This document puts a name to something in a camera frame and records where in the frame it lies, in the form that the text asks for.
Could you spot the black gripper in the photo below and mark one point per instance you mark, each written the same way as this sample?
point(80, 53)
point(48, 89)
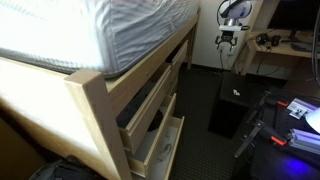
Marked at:
point(227, 36)

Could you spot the wooden drawer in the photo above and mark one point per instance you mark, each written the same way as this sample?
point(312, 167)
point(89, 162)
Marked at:
point(136, 117)
point(176, 58)
point(161, 170)
point(141, 162)

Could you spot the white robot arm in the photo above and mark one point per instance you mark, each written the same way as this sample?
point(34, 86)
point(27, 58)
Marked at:
point(232, 11)

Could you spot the black headphones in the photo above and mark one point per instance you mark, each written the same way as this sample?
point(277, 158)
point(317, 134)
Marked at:
point(263, 38)

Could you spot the light wooden desk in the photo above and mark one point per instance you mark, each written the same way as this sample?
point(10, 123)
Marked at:
point(297, 65)

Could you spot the black box with logo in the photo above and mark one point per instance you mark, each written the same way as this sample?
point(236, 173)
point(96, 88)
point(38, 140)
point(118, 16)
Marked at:
point(236, 95)

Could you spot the black keyboard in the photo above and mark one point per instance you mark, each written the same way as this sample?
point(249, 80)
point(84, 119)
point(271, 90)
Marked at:
point(303, 47)

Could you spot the black monitor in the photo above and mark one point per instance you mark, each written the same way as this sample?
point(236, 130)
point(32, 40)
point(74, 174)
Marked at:
point(295, 15)

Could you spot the black orange clamp far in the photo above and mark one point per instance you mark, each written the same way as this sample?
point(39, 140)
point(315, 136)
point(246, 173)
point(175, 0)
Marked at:
point(269, 99)

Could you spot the black orange clamp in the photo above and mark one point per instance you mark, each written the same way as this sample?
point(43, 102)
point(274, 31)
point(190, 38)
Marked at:
point(269, 99)
point(260, 129)

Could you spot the black orange clamp near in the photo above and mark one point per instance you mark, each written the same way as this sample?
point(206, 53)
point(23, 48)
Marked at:
point(260, 129)

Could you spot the white cloth in drawer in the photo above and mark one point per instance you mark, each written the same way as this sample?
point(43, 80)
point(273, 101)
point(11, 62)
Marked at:
point(164, 153)

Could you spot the white fitted-sheet mattress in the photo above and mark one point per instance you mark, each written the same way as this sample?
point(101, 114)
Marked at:
point(109, 36)

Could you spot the black backpack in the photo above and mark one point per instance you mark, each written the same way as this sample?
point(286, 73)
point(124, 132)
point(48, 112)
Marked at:
point(69, 168)

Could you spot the white wall outlet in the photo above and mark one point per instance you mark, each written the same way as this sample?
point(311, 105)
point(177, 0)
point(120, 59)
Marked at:
point(227, 49)

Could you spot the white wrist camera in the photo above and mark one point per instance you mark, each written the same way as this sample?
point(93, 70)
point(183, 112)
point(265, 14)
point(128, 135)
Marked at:
point(233, 28)

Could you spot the silver metal bracket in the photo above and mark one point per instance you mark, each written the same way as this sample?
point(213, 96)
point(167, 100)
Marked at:
point(299, 108)

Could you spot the aluminium extrusion rail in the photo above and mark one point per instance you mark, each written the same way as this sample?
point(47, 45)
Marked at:
point(305, 141)

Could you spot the light wooden bed frame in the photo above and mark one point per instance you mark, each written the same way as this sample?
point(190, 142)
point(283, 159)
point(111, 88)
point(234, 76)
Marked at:
point(77, 114)

